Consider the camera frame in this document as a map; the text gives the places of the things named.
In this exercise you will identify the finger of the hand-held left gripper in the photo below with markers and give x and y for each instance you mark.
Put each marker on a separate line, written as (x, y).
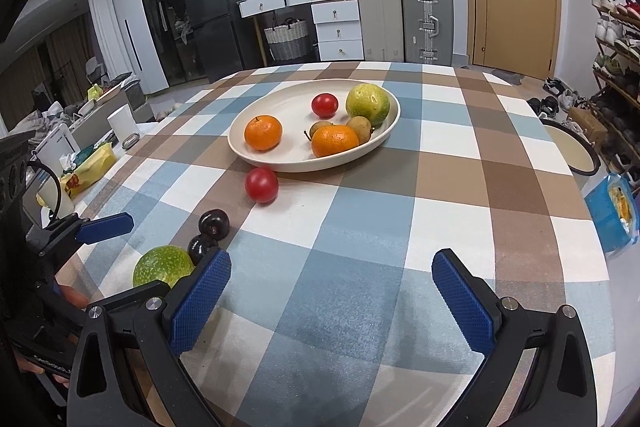
(107, 228)
(135, 294)

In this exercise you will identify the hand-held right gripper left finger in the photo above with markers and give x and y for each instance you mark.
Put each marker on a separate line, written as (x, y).
(200, 302)

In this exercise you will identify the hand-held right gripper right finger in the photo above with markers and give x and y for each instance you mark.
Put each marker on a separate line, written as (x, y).
(462, 302)

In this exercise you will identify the green passion fruit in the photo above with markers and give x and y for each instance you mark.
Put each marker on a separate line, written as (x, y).
(160, 267)

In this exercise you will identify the dark purple plum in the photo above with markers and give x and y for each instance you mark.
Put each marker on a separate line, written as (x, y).
(214, 224)
(199, 247)

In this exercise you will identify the red tomato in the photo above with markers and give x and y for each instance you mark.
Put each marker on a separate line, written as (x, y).
(324, 105)
(261, 185)

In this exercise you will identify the small orange tangerine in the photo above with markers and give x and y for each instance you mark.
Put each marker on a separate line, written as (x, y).
(263, 133)

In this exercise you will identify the brown longan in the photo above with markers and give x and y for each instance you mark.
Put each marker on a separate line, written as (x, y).
(320, 128)
(359, 125)

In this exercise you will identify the large orange tangerine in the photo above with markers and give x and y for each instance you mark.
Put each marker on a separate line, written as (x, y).
(335, 140)

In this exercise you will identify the cream round plate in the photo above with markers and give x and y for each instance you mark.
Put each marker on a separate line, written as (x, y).
(290, 107)

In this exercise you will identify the green guava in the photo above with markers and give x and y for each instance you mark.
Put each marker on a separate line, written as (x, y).
(367, 103)

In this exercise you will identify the person's left hand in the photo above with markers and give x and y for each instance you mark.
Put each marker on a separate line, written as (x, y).
(72, 297)

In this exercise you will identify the yellow snack bag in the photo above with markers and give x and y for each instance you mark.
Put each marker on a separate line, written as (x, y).
(92, 167)

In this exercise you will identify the small grey oval object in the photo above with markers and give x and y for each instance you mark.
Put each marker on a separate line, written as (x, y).
(131, 141)

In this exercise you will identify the checkered tablecloth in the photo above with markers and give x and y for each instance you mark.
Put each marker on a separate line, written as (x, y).
(375, 257)

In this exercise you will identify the white cylinder appliance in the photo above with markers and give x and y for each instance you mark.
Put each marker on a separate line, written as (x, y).
(122, 123)

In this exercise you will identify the grey low table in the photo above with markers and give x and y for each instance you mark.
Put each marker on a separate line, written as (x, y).
(95, 122)

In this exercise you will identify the beige slippers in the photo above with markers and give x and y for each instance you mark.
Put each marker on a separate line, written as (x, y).
(165, 112)

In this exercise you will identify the office chair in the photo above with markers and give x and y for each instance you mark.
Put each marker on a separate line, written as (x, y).
(95, 69)

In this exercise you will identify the blue bag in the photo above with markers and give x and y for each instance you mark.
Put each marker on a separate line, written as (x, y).
(607, 217)

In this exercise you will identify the white cabinet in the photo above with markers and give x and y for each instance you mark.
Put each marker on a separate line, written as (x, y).
(135, 32)

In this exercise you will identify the white curtain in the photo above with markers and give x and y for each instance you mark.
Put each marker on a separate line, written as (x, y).
(100, 22)

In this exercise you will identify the dark sneakers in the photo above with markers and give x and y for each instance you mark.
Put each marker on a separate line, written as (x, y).
(542, 106)

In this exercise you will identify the brown cardboard box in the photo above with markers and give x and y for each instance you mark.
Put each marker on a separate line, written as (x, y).
(587, 124)

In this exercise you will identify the black and white sneakers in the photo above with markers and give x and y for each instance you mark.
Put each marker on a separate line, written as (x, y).
(554, 87)

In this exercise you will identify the dark grey refrigerator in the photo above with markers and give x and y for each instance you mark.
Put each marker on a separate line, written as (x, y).
(215, 7)

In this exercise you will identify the wicker basket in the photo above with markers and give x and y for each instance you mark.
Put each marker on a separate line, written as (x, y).
(286, 42)

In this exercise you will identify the shoe rack with shoes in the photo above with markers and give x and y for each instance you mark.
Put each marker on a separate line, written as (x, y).
(617, 82)

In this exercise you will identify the silver suitcase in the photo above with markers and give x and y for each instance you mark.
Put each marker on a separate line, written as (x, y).
(427, 22)

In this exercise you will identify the beige suitcase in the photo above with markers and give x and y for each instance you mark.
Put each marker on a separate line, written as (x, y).
(379, 17)

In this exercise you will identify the white drawer desk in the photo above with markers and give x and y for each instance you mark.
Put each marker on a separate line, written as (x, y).
(340, 27)

